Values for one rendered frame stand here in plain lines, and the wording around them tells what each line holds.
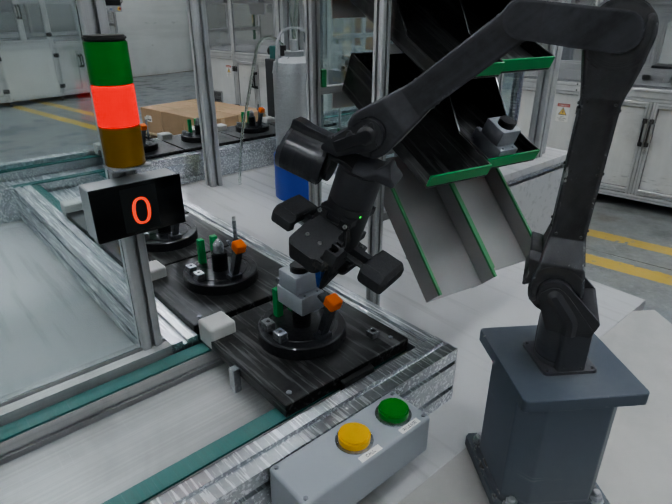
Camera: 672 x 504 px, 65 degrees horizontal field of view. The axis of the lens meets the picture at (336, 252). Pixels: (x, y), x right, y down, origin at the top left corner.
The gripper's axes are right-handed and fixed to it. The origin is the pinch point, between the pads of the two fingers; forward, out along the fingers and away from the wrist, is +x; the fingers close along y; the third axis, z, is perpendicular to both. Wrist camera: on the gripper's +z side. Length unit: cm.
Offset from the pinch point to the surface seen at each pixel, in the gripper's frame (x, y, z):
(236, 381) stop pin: 18.5, -2.8, 11.0
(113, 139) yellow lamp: -10.3, -26.6, 14.5
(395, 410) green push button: 8.1, 18.4, 5.6
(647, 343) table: 12, 47, -49
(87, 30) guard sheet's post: -20.6, -34.1, 12.6
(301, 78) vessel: 13, -63, -77
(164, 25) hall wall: 390, -919, -776
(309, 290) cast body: 7.2, -2.4, -1.8
